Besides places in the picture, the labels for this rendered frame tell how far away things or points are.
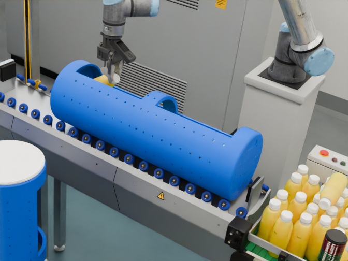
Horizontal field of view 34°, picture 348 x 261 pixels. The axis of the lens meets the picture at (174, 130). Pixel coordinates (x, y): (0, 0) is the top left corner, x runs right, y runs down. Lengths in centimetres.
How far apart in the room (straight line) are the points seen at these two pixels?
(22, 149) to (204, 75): 201
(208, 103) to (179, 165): 195
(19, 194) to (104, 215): 146
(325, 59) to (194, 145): 85
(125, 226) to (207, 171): 145
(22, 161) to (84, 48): 249
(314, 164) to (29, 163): 112
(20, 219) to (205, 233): 71
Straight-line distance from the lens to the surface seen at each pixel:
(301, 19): 255
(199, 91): 407
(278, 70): 286
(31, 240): 231
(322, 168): 234
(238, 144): 207
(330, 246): 171
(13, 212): 218
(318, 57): 264
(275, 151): 297
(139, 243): 337
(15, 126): 272
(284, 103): 283
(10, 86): 288
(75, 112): 238
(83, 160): 249
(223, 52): 387
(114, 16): 223
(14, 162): 220
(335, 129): 489
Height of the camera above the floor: 232
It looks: 32 degrees down
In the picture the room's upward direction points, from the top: 8 degrees clockwise
